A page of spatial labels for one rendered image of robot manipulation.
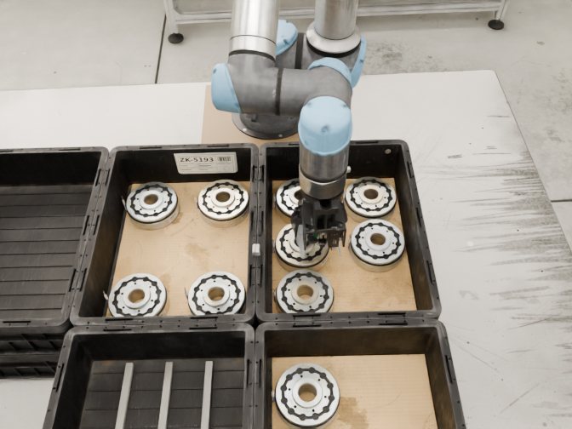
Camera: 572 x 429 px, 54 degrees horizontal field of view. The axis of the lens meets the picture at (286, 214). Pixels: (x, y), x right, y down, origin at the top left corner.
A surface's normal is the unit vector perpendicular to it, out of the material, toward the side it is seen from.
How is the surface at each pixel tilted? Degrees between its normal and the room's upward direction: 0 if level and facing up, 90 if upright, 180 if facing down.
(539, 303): 0
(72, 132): 0
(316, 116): 0
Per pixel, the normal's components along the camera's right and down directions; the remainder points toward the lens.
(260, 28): 0.38, 0.00
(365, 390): -0.02, -0.61
